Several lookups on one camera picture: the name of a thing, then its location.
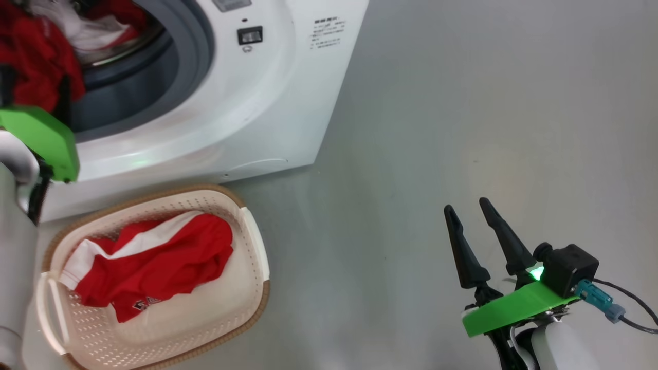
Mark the black door latch socket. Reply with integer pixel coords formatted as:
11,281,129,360
237,26,264,45

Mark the round washer filter cover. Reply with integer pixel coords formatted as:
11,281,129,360
224,158,288,180

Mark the cream perforated laundry basket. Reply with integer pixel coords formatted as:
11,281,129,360
35,184,270,370

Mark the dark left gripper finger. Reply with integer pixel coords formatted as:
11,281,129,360
54,76,72,126
0,64,16,108

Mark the grey warning label sticker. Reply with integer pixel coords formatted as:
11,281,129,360
212,0,252,13

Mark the white front-load washing machine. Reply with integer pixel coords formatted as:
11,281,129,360
39,0,370,223

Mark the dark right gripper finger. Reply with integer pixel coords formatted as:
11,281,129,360
479,198,538,275
444,205,491,289

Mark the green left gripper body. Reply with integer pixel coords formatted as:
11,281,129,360
0,105,80,183

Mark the grey rubber door gasket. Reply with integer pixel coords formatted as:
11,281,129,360
67,0,215,144

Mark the small printed text sticker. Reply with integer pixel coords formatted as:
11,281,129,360
308,18,348,50

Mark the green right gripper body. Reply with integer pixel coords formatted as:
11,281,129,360
462,275,581,370

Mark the perforated steel washer drum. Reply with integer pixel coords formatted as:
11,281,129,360
72,0,168,70

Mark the red and white garment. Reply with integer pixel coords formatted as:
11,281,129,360
0,0,150,114
59,211,234,323

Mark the teal cable connector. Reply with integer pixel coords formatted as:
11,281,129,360
573,280,625,323

